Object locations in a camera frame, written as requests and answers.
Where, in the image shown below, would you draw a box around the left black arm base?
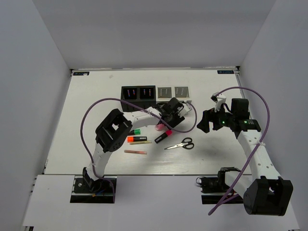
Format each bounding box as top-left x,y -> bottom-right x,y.
70,167 -> 117,204

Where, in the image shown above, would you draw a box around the orange translucent pen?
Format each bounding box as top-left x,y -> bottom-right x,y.
124,150 -> 147,155

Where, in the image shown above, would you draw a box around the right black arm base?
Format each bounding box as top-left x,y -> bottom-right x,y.
195,167 -> 240,205

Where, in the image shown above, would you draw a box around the white double pen holder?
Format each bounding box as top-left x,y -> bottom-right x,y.
153,86 -> 192,107

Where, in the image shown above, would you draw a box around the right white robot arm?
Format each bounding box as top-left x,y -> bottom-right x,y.
197,94 -> 293,216

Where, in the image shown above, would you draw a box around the black double pen holder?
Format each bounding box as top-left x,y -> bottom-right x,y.
121,85 -> 156,109

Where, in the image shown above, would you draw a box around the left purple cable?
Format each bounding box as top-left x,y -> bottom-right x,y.
80,97 -> 198,204

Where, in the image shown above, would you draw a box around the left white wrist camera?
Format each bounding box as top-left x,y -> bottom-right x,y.
178,101 -> 192,117

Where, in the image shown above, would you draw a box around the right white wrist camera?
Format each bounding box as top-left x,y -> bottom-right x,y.
211,92 -> 226,112

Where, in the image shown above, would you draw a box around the pink cap black highlighter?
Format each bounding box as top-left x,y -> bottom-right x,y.
154,130 -> 172,144

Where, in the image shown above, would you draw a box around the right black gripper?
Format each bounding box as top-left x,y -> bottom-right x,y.
197,103 -> 235,133

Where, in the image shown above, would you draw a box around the yellow translucent pen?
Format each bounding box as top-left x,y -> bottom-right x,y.
129,141 -> 152,145

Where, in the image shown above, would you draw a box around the left blue table label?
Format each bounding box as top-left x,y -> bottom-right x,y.
73,72 -> 90,76

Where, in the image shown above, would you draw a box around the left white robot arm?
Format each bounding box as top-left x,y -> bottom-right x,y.
80,98 -> 191,193

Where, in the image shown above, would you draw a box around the orange cap black highlighter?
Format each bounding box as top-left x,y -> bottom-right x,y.
127,136 -> 147,142

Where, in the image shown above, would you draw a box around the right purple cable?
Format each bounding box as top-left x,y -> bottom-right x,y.
207,86 -> 270,216

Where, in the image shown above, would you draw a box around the black handled scissors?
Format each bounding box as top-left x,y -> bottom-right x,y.
165,137 -> 194,150

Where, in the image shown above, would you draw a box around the right blue table label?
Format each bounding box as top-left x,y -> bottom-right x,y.
217,70 -> 234,75

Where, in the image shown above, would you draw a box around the green cap black highlighter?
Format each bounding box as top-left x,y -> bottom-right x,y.
128,129 -> 141,136

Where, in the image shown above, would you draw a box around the blue table label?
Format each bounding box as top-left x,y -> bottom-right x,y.
73,72 -> 90,76
217,70 -> 234,75

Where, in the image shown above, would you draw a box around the purple cable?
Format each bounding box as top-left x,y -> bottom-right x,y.
207,86 -> 270,216
80,97 -> 198,204

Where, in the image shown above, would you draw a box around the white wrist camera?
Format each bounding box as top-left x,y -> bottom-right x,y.
211,92 -> 226,112
178,101 -> 192,117

